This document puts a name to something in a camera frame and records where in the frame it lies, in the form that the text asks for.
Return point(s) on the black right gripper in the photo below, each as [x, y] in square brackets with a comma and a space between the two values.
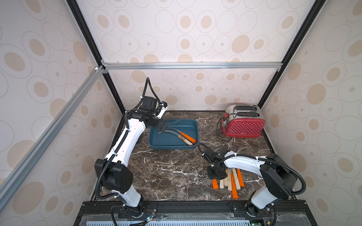
[216, 172]

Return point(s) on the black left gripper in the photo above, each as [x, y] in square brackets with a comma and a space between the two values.
[162, 125]

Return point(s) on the wooden handled labelled sickle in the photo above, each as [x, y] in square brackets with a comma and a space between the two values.
[173, 138]

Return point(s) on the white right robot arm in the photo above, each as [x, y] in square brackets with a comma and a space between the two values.
[281, 181]

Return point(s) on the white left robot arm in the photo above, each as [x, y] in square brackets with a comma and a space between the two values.
[114, 179]

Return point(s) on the teal plastic storage box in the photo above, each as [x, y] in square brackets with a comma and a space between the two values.
[188, 126]

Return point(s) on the red polka dot toaster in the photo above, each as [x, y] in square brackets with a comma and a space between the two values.
[242, 120]

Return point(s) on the horizontal aluminium frame bar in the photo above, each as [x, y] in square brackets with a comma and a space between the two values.
[202, 65]

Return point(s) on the diagonal aluminium frame bar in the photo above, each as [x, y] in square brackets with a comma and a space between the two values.
[26, 165]

